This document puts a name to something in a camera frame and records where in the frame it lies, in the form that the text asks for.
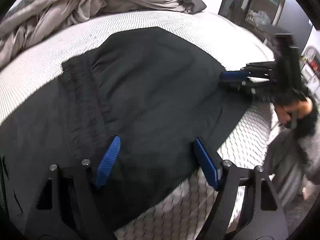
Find black pants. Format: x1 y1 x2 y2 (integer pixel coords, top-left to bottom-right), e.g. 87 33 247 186
1 28 251 230

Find right hand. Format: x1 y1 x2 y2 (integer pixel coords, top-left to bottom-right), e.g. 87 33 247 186
274 98 313 125

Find grey trouser leg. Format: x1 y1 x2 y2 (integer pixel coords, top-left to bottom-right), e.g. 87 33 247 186
263 129 319 207

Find dark glass cabinet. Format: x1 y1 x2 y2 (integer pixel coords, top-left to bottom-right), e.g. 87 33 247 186
219 0 313 53

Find white dotted mattress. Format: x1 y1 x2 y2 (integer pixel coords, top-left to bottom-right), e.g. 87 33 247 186
1 11 273 239

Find grey rumpled duvet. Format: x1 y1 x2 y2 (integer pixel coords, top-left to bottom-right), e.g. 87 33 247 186
1 0 207 67

